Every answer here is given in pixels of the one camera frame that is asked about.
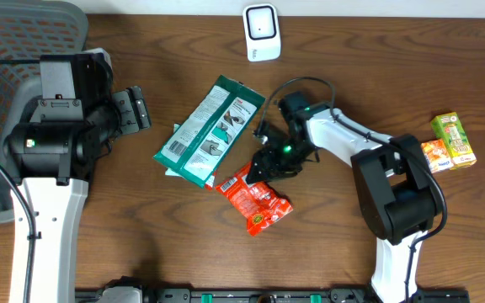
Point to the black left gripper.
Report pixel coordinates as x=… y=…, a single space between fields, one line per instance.
x=138 y=115

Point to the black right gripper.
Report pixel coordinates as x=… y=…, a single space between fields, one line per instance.
x=263 y=158

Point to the red chips bag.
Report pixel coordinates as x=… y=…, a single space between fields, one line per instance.
x=257 y=202

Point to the light green wipes pack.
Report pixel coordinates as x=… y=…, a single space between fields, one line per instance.
x=178 y=148

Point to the slim red snack packet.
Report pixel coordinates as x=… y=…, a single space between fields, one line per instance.
x=210 y=182

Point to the green white glove package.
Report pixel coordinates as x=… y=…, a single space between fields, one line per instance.
x=219 y=119

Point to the orange tissue pack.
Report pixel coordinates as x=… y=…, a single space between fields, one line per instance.
x=437 y=156

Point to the green tea carton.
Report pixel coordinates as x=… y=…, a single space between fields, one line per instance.
x=449 y=129

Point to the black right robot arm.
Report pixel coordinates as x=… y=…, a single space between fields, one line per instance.
x=397 y=193

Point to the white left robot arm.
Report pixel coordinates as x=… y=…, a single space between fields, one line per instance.
x=62 y=122

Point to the grey plastic basket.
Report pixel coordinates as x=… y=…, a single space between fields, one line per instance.
x=28 y=31

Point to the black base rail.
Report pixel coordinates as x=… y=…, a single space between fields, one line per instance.
x=127 y=289

